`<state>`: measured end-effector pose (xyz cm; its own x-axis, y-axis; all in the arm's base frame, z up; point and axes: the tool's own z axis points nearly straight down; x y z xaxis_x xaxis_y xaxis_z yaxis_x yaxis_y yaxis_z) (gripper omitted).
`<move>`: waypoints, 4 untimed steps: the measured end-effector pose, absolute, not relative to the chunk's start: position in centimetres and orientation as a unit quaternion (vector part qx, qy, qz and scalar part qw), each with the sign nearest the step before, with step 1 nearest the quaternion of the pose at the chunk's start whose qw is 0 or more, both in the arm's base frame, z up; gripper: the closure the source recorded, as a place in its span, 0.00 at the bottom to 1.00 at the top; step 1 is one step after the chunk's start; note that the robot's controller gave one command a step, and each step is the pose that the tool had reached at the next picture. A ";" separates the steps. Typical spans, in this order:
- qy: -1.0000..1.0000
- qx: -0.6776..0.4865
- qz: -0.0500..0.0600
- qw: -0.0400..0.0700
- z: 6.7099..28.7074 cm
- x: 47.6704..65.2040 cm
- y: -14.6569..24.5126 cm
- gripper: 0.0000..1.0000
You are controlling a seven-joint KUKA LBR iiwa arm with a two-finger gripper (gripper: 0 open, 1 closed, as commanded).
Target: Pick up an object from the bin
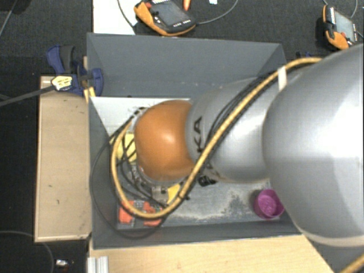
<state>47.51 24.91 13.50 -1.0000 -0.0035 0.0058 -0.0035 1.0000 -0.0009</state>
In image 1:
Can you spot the yellow flat piece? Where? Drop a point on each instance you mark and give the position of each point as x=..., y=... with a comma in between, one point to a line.
x=173, y=193

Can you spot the orange and black box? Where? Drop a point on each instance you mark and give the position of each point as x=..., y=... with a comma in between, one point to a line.
x=124, y=215

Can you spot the yellow sponge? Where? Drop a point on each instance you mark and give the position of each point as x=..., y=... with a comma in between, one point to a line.
x=128, y=141

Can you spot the pale wood board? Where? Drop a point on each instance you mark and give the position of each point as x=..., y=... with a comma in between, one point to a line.
x=64, y=166

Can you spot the purple plastic cup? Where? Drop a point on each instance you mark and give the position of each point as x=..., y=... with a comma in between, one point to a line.
x=267, y=205

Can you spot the grey metal bin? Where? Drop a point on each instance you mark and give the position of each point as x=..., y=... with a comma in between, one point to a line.
x=176, y=67

